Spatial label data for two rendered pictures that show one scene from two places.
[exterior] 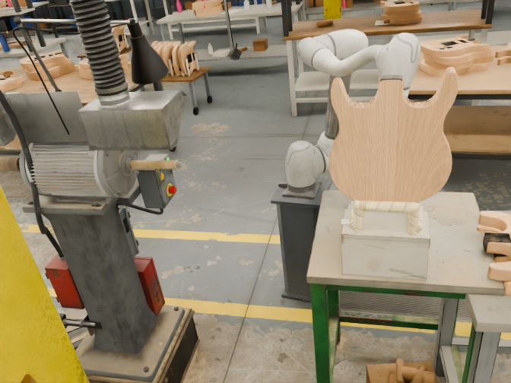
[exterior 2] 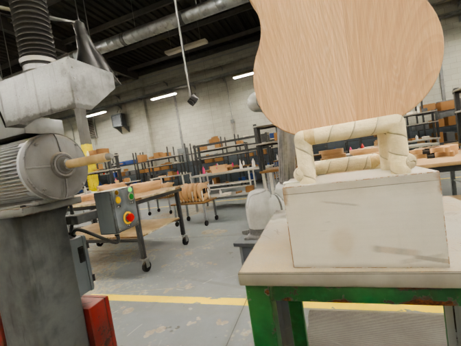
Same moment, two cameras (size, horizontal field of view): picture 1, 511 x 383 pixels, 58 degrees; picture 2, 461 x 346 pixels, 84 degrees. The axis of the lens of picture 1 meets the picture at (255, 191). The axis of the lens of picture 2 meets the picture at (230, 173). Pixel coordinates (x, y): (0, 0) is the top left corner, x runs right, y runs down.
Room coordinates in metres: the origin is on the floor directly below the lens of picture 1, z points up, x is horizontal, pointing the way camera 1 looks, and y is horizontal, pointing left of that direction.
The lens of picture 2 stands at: (0.67, -0.17, 1.18)
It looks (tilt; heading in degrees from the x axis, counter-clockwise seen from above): 3 degrees down; 2
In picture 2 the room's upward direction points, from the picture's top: 9 degrees counter-clockwise
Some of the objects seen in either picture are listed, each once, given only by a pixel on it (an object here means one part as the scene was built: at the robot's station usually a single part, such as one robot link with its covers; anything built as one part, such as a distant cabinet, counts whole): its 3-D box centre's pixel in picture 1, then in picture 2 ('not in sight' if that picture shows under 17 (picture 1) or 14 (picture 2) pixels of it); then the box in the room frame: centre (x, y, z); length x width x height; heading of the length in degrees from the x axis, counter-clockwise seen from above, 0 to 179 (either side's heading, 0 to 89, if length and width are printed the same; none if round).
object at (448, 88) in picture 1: (442, 88); not in sight; (1.17, -0.53, 1.56); 0.07 x 0.04 x 0.10; 72
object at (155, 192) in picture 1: (142, 189); (103, 217); (1.88, 0.51, 0.99); 0.24 x 0.21 x 0.26; 73
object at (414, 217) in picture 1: (414, 220); (398, 147); (1.15, -0.47, 1.15); 0.03 x 0.03 x 0.09
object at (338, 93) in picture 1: (343, 94); not in sight; (1.25, -0.28, 1.55); 0.07 x 0.04 x 0.09; 72
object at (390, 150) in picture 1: (388, 142); (333, 36); (1.21, -0.41, 1.39); 0.35 x 0.04 x 0.40; 72
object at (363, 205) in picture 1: (385, 206); (345, 131); (1.18, -0.39, 1.20); 0.20 x 0.03 x 0.03; 72
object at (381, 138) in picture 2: not in sight; (387, 147); (1.23, -0.50, 1.15); 0.03 x 0.03 x 0.09
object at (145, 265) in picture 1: (131, 280); (84, 325); (1.84, 0.68, 0.49); 0.25 x 0.12 x 0.37; 73
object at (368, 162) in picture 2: not in sight; (344, 165); (1.33, -0.44, 1.12); 0.20 x 0.03 x 0.03; 72
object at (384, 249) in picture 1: (384, 243); (354, 214); (1.22, -0.41, 1.02); 0.27 x 0.15 x 0.17; 73
